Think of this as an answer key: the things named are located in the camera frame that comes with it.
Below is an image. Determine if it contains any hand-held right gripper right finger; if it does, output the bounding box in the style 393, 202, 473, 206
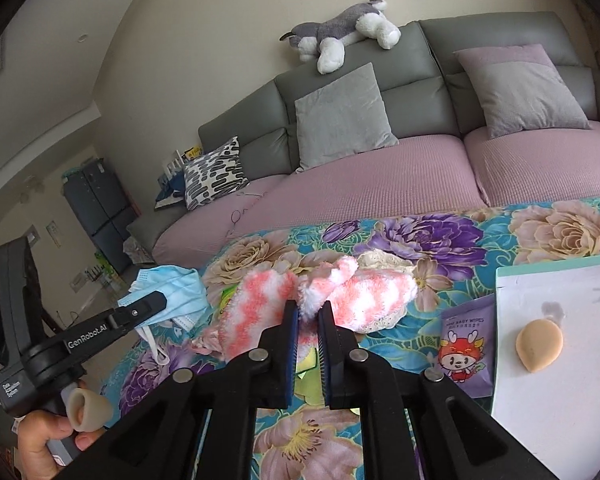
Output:
317, 305, 556, 480

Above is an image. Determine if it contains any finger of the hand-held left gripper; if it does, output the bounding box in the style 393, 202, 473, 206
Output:
107, 291, 168, 333

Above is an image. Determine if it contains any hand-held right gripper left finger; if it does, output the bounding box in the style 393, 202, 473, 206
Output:
57, 300, 301, 480

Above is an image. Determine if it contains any blue face mask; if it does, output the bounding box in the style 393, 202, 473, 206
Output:
116, 265, 208, 366

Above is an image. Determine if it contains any pink white fuzzy sock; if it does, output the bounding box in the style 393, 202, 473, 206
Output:
297, 255, 418, 335
215, 269, 301, 361

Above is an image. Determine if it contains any cream crochet cloth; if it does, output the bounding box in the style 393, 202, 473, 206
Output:
357, 249, 421, 277

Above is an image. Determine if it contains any person's left hand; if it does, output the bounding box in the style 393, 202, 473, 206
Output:
15, 400, 106, 480

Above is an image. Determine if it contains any yellow green sponge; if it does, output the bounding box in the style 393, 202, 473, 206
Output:
296, 345, 322, 403

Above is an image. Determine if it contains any floor rack with bottles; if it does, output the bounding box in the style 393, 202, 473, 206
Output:
82, 254, 118, 286

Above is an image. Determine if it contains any beige makeup sponge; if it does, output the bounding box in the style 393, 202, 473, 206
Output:
65, 387, 113, 433

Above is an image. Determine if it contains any pink cloth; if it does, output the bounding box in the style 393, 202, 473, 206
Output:
189, 327, 231, 361

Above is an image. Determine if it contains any dark grey refrigerator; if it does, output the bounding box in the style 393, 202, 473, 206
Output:
62, 160, 137, 273

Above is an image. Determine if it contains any blue cushion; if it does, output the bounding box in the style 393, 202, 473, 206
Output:
154, 174, 191, 211

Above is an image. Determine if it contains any floral blanket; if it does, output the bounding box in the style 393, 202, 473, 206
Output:
115, 197, 600, 480

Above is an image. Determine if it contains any purple wipes packet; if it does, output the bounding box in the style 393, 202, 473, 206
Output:
427, 294, 497, 398

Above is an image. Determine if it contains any black white patterned cushion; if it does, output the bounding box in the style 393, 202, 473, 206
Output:
182, 136, 251, 211

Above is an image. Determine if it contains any stack of books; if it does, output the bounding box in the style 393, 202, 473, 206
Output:
165, 146, 203, 173

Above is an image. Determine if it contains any pink sofa cover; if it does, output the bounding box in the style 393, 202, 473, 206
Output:
152, 120, 600, 268

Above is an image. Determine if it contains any beige dough lump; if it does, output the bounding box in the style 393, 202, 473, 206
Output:
516, 319, 565, 373

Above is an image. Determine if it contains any plain grey cushion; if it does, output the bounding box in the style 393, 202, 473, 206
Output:
294, 62, 400, 172

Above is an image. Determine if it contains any white cutting board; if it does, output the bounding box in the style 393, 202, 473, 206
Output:
490, 254, 600, 480

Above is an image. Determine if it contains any grey sofa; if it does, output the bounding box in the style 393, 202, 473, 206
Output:
125, 10, 600, 266

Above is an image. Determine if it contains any grey white plush dog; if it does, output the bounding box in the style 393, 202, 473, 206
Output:
280, 0, 402, 76

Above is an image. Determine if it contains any lilac grey cushion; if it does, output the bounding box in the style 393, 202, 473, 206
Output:
452, 44, 592, 140

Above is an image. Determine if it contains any thin cord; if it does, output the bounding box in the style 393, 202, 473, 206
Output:
226, 189, 268, 237

